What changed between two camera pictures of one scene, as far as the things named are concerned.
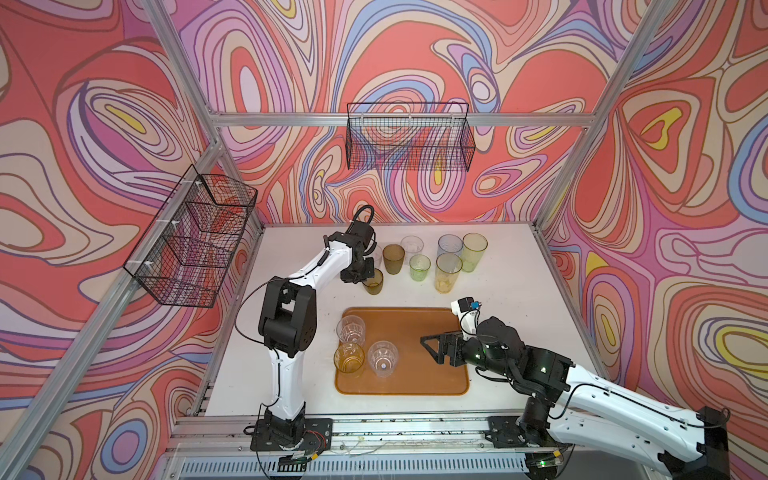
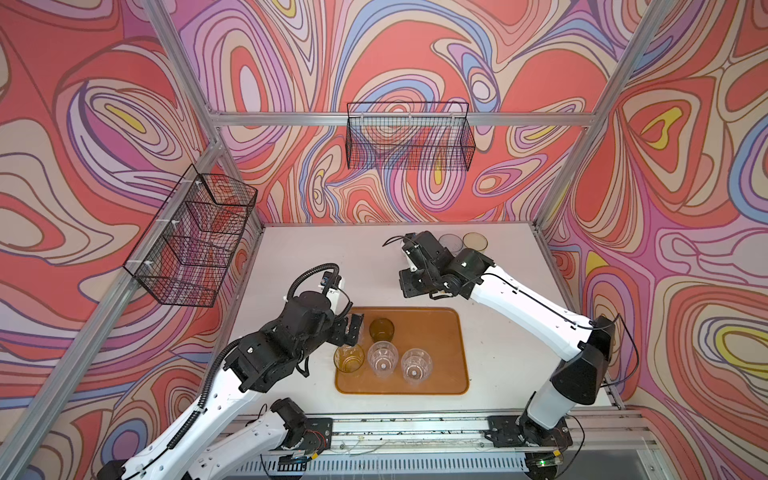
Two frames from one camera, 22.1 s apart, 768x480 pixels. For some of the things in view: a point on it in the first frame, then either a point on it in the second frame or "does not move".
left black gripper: x=370 y=272 to x=340 y=327
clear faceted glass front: x=383 y=357 does not move
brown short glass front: x=373 y=285 to x=381 y=329
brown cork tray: x=417 y=372 does not move
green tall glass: x=474 y=246 does not move
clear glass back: x=378 y=257 to x=416 y=366
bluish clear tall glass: x=450 y=243 does not move
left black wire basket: x=183 y=257 does not move
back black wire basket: x=413 y=136 does not move
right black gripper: x=455 y=339 to x=406 y=280
